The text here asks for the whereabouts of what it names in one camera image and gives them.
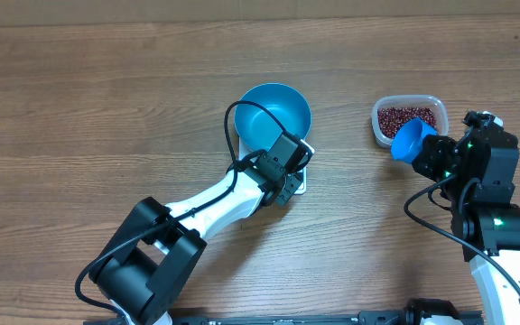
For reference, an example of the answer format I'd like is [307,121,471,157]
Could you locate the white digital kitchen scale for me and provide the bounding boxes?
[238,138,307,195]

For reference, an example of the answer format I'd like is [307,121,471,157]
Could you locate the clear plastic container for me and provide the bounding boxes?
[371,95,449,148]

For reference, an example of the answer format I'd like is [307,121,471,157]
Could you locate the red beans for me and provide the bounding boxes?
[377,107,437,139]

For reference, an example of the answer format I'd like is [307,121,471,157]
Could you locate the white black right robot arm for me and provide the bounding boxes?
[412,111,520,324]

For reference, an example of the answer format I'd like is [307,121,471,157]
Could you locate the black mounting rail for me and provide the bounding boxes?
[155,299,485,325]

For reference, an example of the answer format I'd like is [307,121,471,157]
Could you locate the blue plastic measuring scoop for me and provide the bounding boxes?
[391,117,437,164]

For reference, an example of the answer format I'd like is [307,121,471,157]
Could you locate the teal metal bowl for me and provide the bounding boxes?
[235,83,312,151]

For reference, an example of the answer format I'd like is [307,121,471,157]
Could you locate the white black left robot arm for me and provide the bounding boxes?
[85,132,314,324]

